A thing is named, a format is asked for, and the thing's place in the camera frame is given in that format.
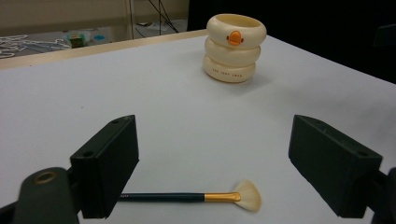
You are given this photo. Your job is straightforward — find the black cables on floor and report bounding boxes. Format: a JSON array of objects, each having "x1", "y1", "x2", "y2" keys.
[{"x1": 148, "y1": 0, "x2": 180, "y2": 35}]

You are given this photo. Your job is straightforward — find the cream ringed duck brush holder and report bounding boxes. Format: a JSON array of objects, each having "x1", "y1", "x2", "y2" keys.
[{"x1": 202, "y1": 13, "x2": 268, "y2": 84}]

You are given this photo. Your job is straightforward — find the small green box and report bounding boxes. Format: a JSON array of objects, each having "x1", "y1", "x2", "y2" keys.
[{"x1": 69, "y1": 34, "x2": 85, "y2": 49}]

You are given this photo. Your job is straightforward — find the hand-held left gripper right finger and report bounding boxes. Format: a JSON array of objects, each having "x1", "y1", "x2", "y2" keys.
[{"x1": 288, "y1": 114, "x2": 384, "y2": 219}]

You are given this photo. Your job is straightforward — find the black hex key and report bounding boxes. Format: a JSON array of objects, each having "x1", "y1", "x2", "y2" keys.
[{"x1": 118, "y1": 179, "x2": 262, "y2": 213}]

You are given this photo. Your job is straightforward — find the white cables on floor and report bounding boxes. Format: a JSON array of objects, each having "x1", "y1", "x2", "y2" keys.
[{"x1": 0, "y1": 35, "x2": 73, "y2": 60}]

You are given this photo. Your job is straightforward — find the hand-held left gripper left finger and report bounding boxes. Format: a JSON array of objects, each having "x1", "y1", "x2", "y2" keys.
[{"x1": 69, "y1": 114, "x2": 140, "y2": 219}]

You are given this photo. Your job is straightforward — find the light wooden shelf unit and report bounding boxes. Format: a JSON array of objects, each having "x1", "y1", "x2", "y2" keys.
[{"x1": 0, "y1": 0, "x2": 190, "y2": 40}]

